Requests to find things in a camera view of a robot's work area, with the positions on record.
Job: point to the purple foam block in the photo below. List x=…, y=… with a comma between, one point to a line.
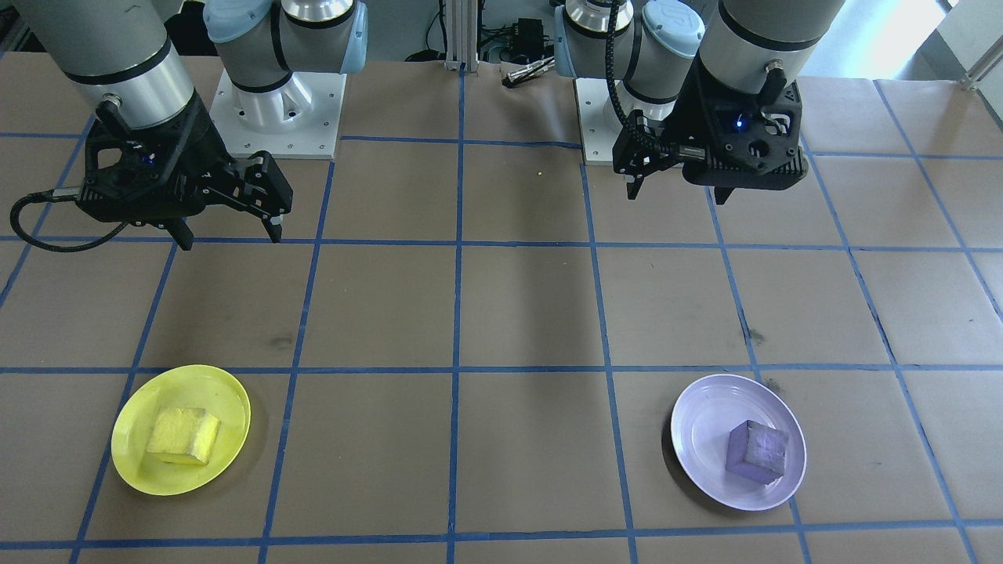
x=756, y=453

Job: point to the small black box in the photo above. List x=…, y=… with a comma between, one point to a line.
x=529, y=35

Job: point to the purple plastic plate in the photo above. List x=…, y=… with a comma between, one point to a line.
x=705, y=439

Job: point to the yellow foam block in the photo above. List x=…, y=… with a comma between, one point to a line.
x=184, y=435

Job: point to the aluminium profile post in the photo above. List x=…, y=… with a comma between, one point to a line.
x=461, y=35

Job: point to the silver metal tool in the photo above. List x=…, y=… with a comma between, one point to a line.
x=529, y=72

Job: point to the yellow plastic plate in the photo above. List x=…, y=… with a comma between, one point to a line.
x=141, y=462

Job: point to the aluminium rail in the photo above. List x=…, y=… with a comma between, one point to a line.
x=983, y=70

